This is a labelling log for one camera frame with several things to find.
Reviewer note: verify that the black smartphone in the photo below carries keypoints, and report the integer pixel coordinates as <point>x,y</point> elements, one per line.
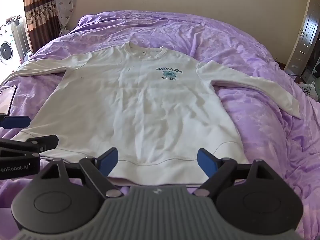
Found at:
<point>7,99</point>

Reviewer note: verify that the white floral curtain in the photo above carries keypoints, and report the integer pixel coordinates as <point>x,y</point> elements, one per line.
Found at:
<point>66,2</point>

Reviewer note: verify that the brown patterned curtain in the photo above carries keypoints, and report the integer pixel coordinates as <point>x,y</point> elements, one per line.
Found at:
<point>40,12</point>

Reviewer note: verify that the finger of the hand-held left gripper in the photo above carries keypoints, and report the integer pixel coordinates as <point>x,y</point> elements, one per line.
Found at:
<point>15,121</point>
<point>45,142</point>

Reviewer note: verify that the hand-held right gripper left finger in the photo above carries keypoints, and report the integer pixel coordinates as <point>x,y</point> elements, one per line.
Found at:
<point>109,159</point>

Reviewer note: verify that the white printed sweatshirt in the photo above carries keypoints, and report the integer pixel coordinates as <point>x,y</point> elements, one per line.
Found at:
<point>140,105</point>

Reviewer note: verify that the purple floral blanket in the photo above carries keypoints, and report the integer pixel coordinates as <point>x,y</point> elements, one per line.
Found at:
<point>262,135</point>

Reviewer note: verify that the dark panelled door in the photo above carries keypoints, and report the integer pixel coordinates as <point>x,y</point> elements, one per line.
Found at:
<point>306,47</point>

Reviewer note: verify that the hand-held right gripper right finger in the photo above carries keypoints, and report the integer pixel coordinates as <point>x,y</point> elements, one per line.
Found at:
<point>205,160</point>

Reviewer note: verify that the white patterned bag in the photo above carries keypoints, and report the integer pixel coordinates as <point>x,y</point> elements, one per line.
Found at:
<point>308,88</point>

